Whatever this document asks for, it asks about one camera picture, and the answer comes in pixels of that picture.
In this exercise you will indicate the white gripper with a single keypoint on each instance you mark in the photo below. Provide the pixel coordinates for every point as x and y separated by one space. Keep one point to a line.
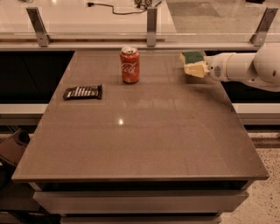
216 67

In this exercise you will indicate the green and yellow sponge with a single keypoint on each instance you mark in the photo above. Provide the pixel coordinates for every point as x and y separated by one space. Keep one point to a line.
191 57

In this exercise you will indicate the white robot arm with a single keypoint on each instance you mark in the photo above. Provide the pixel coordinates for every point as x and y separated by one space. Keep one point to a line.
259 69

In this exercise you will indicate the red cola can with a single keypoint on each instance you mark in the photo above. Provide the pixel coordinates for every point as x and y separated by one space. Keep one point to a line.
129 57

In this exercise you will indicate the black chocolate bar wrapper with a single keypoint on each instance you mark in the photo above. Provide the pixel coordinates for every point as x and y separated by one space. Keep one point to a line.
83 92

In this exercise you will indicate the grey cabinet drawer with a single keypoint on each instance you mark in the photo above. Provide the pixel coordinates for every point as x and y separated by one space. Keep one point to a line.
141 202

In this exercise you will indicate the dark object at left floor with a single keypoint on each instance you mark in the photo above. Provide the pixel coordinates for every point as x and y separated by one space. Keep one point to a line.
13 147

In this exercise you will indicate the right metal rail bracket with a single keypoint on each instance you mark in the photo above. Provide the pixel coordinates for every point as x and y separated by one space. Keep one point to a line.
260 34

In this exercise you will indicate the metal rail bracket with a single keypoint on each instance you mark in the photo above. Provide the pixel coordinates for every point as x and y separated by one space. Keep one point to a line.
260 34
152 15
38 26

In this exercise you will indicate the middle metal rail bracket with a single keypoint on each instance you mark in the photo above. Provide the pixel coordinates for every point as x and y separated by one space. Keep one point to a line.
152 15

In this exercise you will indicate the left metal rail bracket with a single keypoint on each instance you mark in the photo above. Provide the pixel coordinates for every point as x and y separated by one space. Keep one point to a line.
38 26

